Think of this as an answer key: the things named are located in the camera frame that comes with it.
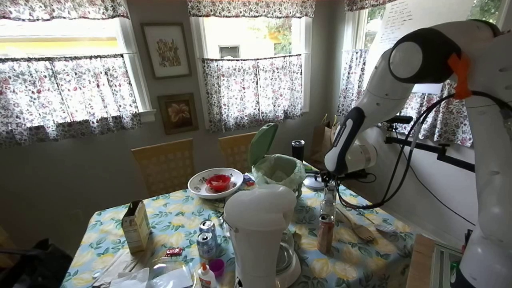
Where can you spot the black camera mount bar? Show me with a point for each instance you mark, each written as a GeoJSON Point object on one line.
{"type": "Point", "coordinates": [453, 160]}

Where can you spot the black stereo camera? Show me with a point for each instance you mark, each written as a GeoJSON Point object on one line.
{"type": "Point", "coordinates": [400, 120]}

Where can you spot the silver pot lid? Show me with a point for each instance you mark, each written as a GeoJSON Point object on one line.
{"type": "Point", "coordinates": [312, 183]}

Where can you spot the purple cup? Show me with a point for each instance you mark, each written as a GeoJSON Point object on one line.
{"type": "Point", "coordinates": [216, 268]}

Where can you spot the white written board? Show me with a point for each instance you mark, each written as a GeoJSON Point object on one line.
{"type": "Point", "coordinates": [405, 21]}

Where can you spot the wooden chair back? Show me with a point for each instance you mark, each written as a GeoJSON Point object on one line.
{"type": "Point", "coordinates": [162, 167]}

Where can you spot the clear plastic water bottle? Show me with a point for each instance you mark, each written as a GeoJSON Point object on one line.
{"type": "Point", "coordinates": [328, 205]}

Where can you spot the green bin lid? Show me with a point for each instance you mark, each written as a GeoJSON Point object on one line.
{"type": "Point", "coordinates": [264, 141]}

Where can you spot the clear plastic bag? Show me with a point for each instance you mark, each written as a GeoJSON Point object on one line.
{"type": "Point", "coordinates": [154, 277]}

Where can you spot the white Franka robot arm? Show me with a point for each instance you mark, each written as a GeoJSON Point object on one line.
{"type": "Point", "coordinates": [496, 160]}

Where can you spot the floral cafe curtain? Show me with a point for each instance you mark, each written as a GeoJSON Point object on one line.
{"type": "Point", "coordinates": [64, 96]}
{"type": "Point", "coordinates": [253, 90]}
{"type": "Point", "coordinates": [352, 80]}

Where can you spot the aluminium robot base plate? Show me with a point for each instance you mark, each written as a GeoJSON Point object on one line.
{"type": "Point", "coordinates": [445, 269]}

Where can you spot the red food piece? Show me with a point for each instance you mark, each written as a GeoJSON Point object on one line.
{"type": "Point", "coordinates": [219, 183]}

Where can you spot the dark framed flower picture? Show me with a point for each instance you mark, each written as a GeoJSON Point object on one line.
{"type": "Point", "coordinates": [178, 112]}

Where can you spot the white framed flower picture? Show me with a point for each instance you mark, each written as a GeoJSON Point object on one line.
{"type": "Point", "coordinates": [167, 50]}

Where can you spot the glass coffee carafe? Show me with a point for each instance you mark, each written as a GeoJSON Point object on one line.
{"type": "Point", "coordinates": [283, 256]}

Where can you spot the white glue bottle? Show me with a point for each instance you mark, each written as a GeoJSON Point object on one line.
{"type": "Point", "coordinates": [207, 277]}

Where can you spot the black bag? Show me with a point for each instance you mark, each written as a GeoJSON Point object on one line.
{"type": "Point", "coordinates": [32, 266]}

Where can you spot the small red wrapper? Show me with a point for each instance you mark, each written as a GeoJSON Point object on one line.
{"type": "Point", "coordinates": [175, 252]}

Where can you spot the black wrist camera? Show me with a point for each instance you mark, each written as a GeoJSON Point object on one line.
{"type": "Point", "coordinates": [357, 176]}

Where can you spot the yellow floral tablecloth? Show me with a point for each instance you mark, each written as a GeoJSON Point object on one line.
{"type": "Point", "coordinates": [176, 213]}

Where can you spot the floral window valance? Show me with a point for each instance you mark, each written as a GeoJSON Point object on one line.
{"type": "Point", "coordinates": [64, 8]}
{"type": "Point", "coordinates": [250, 7]}
{"type": "Point", "coordinates": [362, 4]}

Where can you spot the white plate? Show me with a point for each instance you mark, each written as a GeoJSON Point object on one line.
{"type": "Point", "coordinates": [200, 188]}

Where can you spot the brown spice bottle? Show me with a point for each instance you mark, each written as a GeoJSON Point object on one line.
{"type": "Point", "coordinates": [327, 237]}

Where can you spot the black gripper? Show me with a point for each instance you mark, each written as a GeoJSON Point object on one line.
{"type": "Point", "coordinates": [335, 178]}

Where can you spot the yellow lattice chair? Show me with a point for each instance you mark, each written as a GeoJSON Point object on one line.
{"type": "Point", "coordinates": [234, 152]}

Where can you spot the black cup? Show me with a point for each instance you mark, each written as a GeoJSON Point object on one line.
{"type": "Point", "coordinates": [298, 149]}

